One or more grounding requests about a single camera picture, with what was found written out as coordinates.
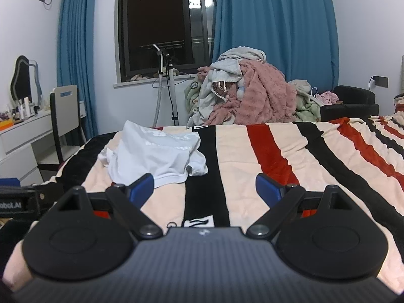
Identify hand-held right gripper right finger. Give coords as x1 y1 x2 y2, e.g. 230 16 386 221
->
246 173 356 240

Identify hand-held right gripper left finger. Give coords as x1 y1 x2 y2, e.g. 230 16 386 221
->
55 173 164 239

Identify light blue t-shirt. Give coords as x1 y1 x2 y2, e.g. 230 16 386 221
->
98 120 209 186

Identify striped fleece blanket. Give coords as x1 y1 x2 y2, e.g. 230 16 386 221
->
0 115 404 295

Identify white dressing table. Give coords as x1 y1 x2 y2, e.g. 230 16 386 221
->
0 101 87 187

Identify pale green fleece cloth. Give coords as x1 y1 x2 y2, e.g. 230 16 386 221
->
295 95 322 123

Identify pink fluffy blanket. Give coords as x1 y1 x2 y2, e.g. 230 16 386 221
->
197 60 297 125

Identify row of cosmetic bottles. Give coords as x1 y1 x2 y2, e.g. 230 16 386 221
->
6 96 40 122

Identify garment steamer stand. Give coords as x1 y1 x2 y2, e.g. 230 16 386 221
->
139 42 185 127

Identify off-white garment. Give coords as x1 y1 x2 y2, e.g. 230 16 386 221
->
287 80 313 98

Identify green printed blanket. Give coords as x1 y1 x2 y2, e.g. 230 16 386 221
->
185 80 206 115

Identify small pink garment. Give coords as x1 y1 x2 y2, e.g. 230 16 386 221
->
316 90 338 105

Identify black armchair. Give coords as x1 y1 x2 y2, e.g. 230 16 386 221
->
320 85 379 122

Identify wavy mirror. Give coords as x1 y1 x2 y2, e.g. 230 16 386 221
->
7 55 43 109

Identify grey hoodie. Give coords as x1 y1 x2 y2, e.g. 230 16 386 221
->
189 59 244 125

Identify cream garment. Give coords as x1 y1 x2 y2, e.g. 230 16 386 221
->
217 47 267 70

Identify blue curtain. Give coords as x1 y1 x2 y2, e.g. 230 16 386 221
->
212 0 340 123
57 0 99 139

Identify white chair with dark frame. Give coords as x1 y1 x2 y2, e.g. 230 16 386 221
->
37 85 87 184

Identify black wall socket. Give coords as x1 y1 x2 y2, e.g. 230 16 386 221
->
369 75 389 88

